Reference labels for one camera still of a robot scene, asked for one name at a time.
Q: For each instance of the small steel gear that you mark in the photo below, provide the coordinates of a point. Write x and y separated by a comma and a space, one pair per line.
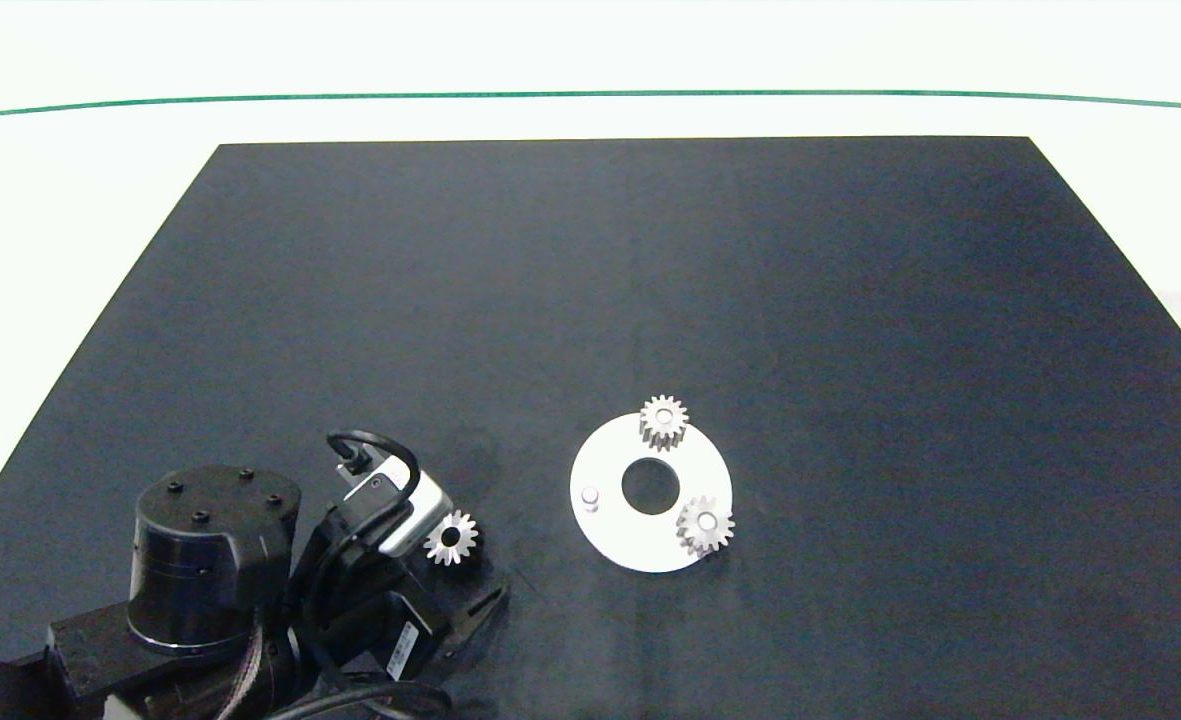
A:
691, 520
434, 538
651, 413

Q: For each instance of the round white plate with pins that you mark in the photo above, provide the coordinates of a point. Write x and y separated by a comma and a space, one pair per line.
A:
610, 540

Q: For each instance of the dark mat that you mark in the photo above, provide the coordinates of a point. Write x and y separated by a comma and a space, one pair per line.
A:
650, 280

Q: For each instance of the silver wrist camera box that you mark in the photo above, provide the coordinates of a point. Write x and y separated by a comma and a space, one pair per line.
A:
405, 520

